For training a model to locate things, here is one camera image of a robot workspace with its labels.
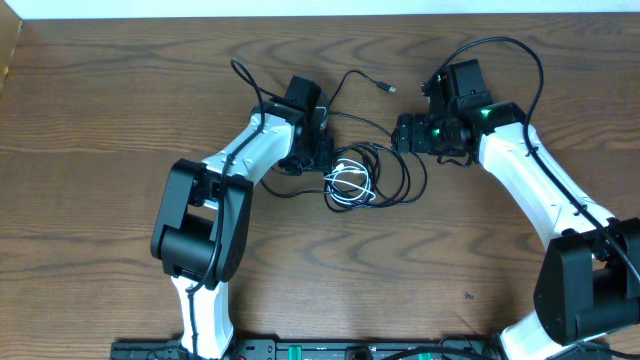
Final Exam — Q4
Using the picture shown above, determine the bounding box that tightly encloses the white usb cable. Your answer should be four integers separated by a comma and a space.
323, 158, 377, 206

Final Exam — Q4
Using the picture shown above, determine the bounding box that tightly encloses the black usb cable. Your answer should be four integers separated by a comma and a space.
259, 69, 429, 214

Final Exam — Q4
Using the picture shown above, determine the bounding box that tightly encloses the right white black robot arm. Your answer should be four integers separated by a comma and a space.
391, 60, 639, 359

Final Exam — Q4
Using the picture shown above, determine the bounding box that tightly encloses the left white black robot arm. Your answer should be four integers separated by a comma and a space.
150, 76, 334, 359

